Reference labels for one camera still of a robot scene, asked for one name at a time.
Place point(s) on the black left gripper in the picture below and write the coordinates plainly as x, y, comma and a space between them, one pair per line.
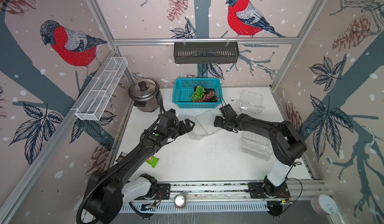
188, 127

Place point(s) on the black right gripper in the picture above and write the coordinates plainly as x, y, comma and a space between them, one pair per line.
217, 121

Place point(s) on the red grape bunch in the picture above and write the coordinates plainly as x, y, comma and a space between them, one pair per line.
210, 97

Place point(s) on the clear plastic clamshell container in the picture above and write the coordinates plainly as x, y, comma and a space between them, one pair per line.
204, 125

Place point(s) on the teal plastic basket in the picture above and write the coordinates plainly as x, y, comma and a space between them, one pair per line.
184, 88

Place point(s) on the clear clamshell container back right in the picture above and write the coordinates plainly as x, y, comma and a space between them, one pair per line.
251, 102

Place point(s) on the stainless steel rice cooker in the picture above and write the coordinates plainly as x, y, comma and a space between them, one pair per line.
146, 94

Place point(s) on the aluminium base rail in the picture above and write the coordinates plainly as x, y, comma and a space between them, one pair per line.
207, 197

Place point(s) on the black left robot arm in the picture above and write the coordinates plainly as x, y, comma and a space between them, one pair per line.
106, 191

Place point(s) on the brown snack bar wrapper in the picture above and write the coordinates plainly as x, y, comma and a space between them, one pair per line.
121, 156

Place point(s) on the green grape bunch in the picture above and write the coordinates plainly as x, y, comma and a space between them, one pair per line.
198, 93

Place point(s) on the green snack packet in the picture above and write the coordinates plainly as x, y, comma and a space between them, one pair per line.
152, 161

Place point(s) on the black hanging wire basket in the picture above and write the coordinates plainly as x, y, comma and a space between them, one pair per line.
206, 53

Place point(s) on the clear clamshell container right front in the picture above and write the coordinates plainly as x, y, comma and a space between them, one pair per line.
257, 146

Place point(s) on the white wire shelf basket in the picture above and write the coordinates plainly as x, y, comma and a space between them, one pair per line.
95, 103

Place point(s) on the dark purple grape bunch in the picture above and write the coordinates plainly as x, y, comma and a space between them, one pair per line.
209, 90

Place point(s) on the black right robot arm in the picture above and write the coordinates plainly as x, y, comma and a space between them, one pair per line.
287, 144

